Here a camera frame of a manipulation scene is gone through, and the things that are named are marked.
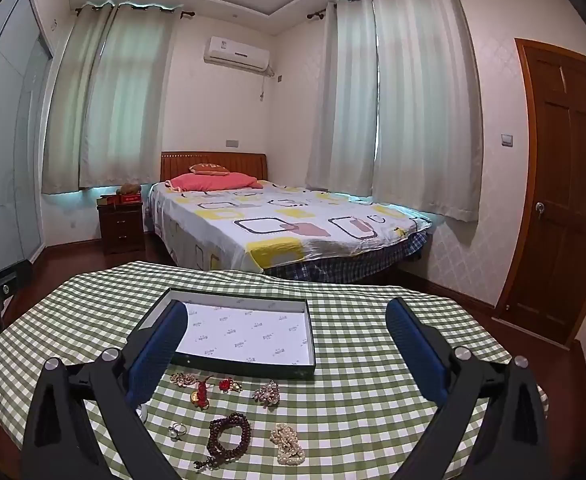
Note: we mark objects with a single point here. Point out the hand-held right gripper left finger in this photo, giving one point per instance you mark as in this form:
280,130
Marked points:
158,352

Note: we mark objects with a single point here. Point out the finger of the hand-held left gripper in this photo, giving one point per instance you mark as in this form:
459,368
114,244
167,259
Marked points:
8,280

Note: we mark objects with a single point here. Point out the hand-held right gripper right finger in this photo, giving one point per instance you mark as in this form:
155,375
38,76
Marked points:
418,357

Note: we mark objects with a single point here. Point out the white jade bangle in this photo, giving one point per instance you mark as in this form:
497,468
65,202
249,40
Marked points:
143,414

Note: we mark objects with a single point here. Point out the green jewelry box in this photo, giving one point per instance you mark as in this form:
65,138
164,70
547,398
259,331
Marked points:
253,330

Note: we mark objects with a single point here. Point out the silver rhinestone brooch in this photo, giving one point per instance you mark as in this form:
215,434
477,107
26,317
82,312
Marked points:
267,393

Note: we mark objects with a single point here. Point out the green checked tablecloth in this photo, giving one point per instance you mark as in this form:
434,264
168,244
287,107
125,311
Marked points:
363,410

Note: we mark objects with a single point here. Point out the red knot charm gold leaf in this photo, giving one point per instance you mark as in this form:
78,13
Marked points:
227,385

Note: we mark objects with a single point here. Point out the blue plaid bed skirt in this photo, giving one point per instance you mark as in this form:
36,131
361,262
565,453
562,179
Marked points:
353,262

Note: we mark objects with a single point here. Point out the dark wooden nightstand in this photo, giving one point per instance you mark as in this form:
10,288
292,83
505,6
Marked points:
120,230

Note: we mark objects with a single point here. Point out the red box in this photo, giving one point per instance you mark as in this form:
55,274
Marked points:
123,200

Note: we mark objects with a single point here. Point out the glass wardrobe sliding door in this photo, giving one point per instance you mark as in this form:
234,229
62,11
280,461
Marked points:
8,135

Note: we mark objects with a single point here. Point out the brown plush toy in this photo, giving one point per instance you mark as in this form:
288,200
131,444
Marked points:
129,190

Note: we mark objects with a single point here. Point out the bed with patterned cover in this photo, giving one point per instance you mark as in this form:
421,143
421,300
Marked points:
273,220

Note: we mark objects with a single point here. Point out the white curtain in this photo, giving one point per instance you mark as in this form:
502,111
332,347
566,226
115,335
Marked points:
423,100
343,100
128,100
65,110

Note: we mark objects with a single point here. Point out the pink pillow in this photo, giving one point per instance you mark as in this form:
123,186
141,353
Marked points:
213,181

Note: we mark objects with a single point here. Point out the wooden headboard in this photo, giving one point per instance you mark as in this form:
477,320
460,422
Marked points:
178,165

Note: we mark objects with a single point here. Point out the orange cushion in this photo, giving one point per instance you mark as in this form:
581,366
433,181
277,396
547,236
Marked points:
208,168

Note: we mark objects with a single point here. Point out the metal door lock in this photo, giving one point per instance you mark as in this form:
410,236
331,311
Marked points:
540,209

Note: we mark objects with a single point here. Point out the brown wooden door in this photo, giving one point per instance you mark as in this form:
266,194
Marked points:
558,185

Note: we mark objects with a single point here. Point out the white air conditioner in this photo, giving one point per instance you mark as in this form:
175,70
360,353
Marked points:
235,54

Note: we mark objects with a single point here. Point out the wall light switch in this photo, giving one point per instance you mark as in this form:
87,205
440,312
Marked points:
507,139

